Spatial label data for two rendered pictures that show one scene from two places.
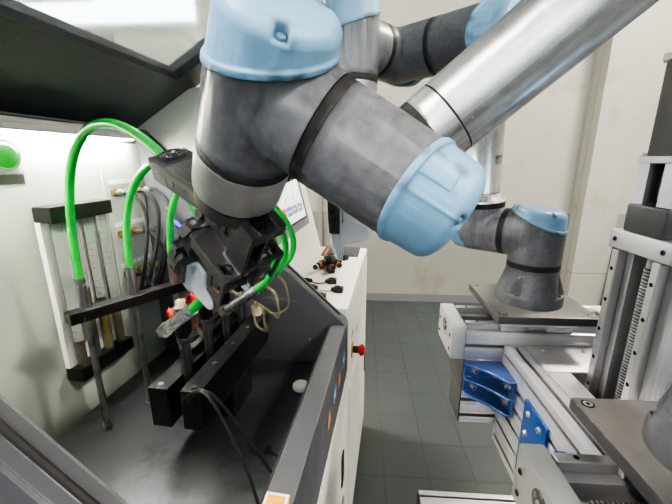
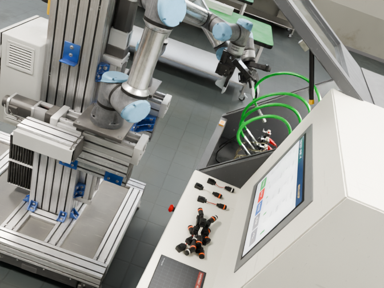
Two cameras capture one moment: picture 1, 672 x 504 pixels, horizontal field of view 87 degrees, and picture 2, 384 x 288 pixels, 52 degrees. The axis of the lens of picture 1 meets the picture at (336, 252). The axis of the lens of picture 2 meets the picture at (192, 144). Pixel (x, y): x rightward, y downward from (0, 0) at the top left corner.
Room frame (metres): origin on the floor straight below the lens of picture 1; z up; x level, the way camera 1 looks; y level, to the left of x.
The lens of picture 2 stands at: (2.33, -0.19, 1.97)
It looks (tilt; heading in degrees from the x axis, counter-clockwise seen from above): 31 degrees down; 176
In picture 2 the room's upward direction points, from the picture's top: 20 degrees clockwise
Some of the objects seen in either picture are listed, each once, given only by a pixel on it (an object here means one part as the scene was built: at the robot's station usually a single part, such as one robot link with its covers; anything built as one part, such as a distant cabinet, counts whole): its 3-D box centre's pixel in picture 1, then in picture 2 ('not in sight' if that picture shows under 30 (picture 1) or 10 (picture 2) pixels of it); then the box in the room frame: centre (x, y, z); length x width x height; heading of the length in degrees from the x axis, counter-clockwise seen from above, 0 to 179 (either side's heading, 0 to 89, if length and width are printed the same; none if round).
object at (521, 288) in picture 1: (530, 279); (108, 110); (0.82, -0.48, 1.09); 0.15 x 0.15 x 0.10
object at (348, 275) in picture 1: (330, 272); (197, 231); (1.25, 0.02, 0.96); 0.70 x 0.22 x 0.03; 171
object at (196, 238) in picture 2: (331, 259); (199, 230); (1.29, 0.02, 1.01); 0.23 x 0.11 x 0.06; 171
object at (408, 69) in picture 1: (403, 55); (223, 30); (0.60, -0.10, 1.53); 0.11 x 0.11 x 0.08; 46
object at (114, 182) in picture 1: (136, 229); not in sight; (0.87, 0.50, 1.20); 0.13 x 0.03 x 0.31; 171
